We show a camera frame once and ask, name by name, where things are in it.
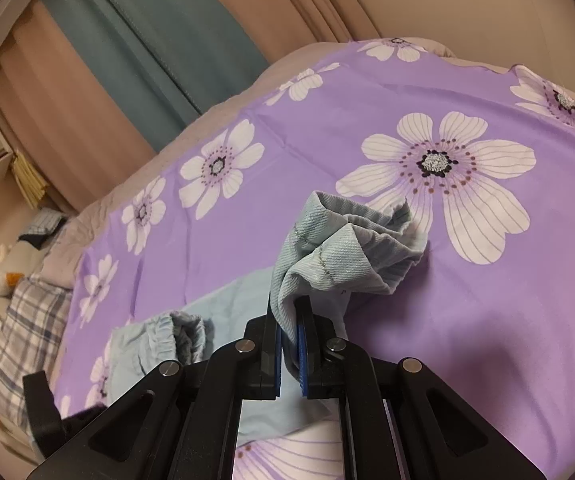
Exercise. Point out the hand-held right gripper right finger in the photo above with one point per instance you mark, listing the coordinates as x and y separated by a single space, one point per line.
317 365

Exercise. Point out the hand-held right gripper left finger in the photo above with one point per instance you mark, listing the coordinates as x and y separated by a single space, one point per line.
262 360

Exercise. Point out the light blue strawberry pants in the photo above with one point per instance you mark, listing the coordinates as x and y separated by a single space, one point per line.
327 255

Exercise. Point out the plaid pillow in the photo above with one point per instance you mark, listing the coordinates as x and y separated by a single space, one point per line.
27 340

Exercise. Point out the grey pillow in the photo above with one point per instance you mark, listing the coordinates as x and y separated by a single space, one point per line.
30 260

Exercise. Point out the striped folded cloth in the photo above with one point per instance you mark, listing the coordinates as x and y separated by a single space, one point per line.
42 225

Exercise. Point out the yellow fringed cloth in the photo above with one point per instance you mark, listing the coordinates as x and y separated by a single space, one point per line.
30 180

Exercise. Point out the purple floral bed sheet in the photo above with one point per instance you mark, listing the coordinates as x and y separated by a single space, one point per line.
317 125

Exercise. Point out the teal curtain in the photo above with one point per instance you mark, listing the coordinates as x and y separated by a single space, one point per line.
157 40

